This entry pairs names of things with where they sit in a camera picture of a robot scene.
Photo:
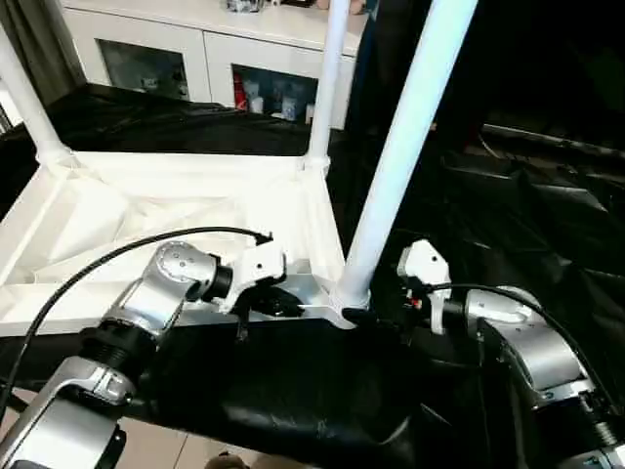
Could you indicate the white plastic table top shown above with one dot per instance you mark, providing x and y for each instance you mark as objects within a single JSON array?
[{"x": 146, "y": 195}]

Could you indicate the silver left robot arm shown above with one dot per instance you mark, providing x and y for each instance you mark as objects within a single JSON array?
[{"x": 146, "y": 303}]

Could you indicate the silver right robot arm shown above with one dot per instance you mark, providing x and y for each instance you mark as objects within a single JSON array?
[{"x": 537, "y": 342}]

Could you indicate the black plastic mat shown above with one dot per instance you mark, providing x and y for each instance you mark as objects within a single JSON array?
[{"x": 342, "y": 391}]

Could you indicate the brown round floor object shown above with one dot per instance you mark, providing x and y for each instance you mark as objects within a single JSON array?
[{"x": 224, "y": 461}]

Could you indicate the small white jar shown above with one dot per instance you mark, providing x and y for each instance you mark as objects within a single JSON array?
[
  {"x": 257, "y": 104},
  {"x": 309, "y": 113}
]

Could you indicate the red package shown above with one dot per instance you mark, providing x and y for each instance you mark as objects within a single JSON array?
[{"x": 239, "y": 93}]

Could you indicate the dark metal rod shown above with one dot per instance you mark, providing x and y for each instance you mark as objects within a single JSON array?
[{"x": 552, "y": 139}]

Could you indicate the black box gold label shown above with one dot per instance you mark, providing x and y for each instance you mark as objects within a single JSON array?
[{"x": 415, "y": 58}]

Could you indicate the white glass-door cabinet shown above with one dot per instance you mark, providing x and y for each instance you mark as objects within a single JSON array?
[{"x": 171, "y": 34}]

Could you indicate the grey ornament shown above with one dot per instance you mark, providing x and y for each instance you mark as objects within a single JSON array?
[{"x": 244, "y": 5}]

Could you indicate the grey curtain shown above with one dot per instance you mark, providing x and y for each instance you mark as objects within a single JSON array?
[{"x": 39, "y": 49}]

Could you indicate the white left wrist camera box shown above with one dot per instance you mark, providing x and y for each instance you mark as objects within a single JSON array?
[{"x": 256, "y": 266}]

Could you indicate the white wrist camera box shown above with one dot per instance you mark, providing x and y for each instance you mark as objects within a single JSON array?
[
  {"x": 256, "y": 266},
  {"x": 425, "y": 264}
]

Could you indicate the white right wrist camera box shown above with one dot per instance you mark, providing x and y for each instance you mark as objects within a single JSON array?
[{"x": 425, "y": 264}]

